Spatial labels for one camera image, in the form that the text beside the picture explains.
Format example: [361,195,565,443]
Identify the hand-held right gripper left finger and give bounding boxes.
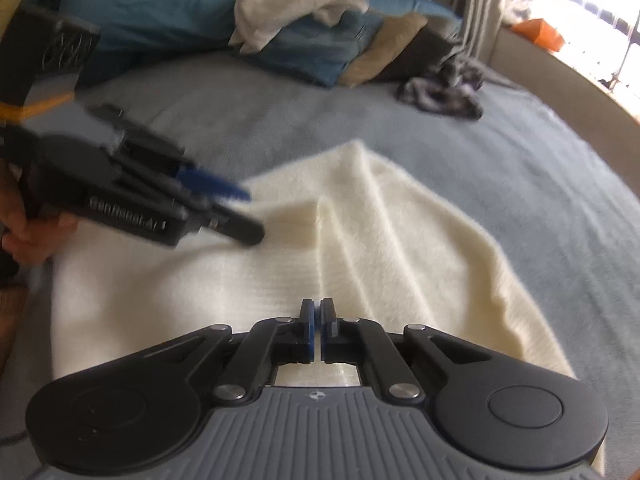
[149,298,317,404]

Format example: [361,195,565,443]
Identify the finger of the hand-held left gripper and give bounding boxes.
[125,110,251,203]
[172,180,266,247]

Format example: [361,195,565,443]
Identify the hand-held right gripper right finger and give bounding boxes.
[320,297,494,405]

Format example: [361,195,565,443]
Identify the cream deer sweater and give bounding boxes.
[50,140,608,471]

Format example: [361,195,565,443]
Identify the person's left hand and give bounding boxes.
[0,160,78,266]

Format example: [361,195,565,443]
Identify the blue duvet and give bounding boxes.
[20,0,466,61]

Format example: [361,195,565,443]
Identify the dark plaid garment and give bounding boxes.
[396,55,487,121]

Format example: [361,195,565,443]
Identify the dark brown pillow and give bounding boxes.
[380,22,463,83]

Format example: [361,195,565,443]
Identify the grey-blue bed blanket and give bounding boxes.
[0,50,640,480]

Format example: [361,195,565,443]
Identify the grey curtain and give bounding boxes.
[457,0,543,61]

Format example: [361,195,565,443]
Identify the orange bag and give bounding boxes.
[515,17,566,53]

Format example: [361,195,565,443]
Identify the yellow strap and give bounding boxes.
[0,92,76,123]

